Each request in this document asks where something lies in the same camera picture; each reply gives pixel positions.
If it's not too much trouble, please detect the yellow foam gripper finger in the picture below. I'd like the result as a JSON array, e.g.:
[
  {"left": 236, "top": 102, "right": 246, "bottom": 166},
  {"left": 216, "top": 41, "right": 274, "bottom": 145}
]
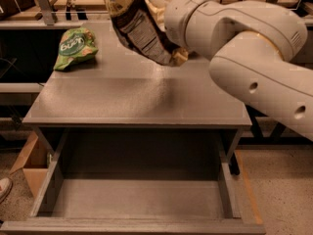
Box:
[
  {"left": 170, "top": 47, "right": 189, "bottom": 67},
  {"left": 145, "top": 0, "right": 172, "bottom": 31}
]

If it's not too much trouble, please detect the brown chip bag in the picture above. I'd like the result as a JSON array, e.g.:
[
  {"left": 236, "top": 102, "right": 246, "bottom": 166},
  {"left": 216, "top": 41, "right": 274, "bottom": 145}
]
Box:
[{"left": 104, "top": 0, "right": 180, "bottom": 67}]

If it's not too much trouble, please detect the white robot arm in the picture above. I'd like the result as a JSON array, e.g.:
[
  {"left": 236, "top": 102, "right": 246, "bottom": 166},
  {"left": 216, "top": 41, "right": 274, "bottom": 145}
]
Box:
[{"left": 150, "top": 0, "right": 313, "bottom": 140}]

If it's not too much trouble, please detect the green chip bag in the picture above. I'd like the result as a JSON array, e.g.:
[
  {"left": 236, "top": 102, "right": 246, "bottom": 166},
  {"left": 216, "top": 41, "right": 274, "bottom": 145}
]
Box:
[{"left": 54, "top": 27, "right": 98, "bottom": 71}]

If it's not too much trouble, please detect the open grey top drawer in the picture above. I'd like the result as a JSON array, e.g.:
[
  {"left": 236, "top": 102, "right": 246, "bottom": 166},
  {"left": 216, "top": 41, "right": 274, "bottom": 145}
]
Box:
[{"left": 2, "top": 132, "right": 265, "bottom": 235}]

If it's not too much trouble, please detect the grey cabinet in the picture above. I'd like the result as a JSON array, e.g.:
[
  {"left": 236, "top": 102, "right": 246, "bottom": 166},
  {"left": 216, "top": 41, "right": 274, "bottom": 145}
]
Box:
[{"left": 23, "top": 21, "right": 251, "bottom": 154}]

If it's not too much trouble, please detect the cardboard box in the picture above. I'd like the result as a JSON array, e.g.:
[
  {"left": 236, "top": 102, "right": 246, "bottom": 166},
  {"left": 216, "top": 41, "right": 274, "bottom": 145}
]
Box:
[{"left": 10, "top": 132, "right": 48, "bottom": 197}]

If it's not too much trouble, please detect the white red shoe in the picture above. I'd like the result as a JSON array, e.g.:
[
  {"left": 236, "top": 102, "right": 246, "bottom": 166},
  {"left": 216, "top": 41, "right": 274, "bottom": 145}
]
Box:
[{"left": 0, "top": 177, "right": 13, "bottom": 203}]

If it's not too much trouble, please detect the left metal bracket post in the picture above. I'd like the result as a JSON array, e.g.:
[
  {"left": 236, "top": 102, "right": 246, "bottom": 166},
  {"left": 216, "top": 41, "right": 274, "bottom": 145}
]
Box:
[{"left": 37, "top": 0, "right": 57, "bottom": 25}]

